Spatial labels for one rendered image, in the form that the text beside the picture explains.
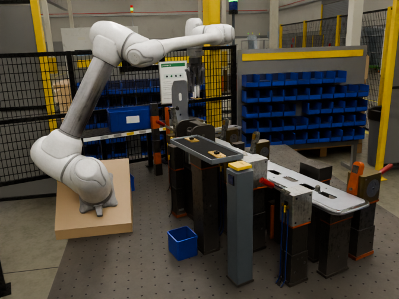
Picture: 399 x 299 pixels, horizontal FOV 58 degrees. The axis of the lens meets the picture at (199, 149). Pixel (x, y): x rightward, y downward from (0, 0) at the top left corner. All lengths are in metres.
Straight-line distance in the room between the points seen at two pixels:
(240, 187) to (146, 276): 0.53
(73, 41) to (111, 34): 6.79
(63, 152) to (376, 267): 1.38
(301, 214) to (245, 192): 0.21
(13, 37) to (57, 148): 2.13
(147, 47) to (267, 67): 2.61
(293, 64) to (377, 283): 3.04
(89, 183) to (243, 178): 0.70
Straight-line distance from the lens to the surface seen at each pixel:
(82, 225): 1.83
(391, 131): 4.62
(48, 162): 1.75
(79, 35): 8.46
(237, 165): 1.24
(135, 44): 1.64
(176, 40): 1.88
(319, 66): 4.36
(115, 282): 1.51
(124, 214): 1.82
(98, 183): 1.65
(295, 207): 1.29
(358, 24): 6.55
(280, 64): 4.16
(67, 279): 1.58
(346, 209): 1.37
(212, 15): 2.92
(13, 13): 3.74
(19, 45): 3.72
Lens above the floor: 1.56
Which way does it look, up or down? 16 degrees down
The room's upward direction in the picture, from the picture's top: 2 degrees counter-clockwise
